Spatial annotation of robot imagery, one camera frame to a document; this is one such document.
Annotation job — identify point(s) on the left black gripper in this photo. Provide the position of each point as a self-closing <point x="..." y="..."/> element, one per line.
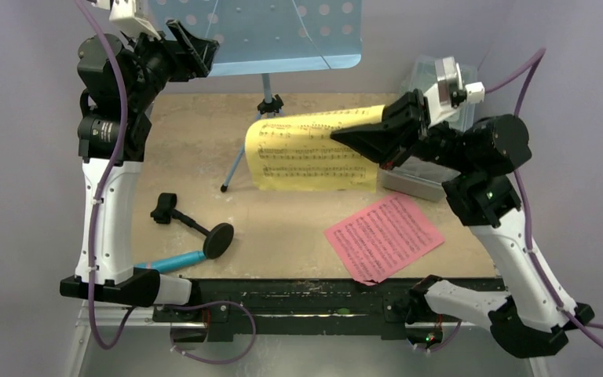
<point x="199" y="50"/>

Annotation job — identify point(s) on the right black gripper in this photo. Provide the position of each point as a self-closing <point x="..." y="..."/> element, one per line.
<point x="405" y="128"/>

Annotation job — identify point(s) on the light blue music stand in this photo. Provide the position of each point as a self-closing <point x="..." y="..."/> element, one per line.
<point x="270" y="37"/>

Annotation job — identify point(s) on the yellow sheet music page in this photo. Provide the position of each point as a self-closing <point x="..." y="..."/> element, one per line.
<point x="296" y="153"/>

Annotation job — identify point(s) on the pink sheet music page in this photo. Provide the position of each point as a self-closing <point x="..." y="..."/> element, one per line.
<point x="383" y="238"/>

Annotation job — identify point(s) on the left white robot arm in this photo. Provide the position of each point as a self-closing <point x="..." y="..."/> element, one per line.
<point x="121" y="83"/>

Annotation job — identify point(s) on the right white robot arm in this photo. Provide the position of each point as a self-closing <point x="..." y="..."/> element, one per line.
<point x="531" y="317"/>

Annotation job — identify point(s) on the clear plastic storage box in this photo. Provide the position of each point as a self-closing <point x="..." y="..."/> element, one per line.
<point x="415" y="177"/>

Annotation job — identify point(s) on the black microphone desk stand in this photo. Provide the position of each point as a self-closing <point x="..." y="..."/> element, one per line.
<point x="217" y="240"/>

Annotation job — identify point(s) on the teal microphone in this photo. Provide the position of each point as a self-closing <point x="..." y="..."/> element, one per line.
<point x="174" y="263"/>

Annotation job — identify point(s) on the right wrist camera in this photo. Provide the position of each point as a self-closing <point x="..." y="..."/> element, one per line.
<point x="452" y="86"/>

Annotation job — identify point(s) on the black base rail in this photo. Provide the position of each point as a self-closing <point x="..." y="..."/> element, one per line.
<point x="228" y="307"/>

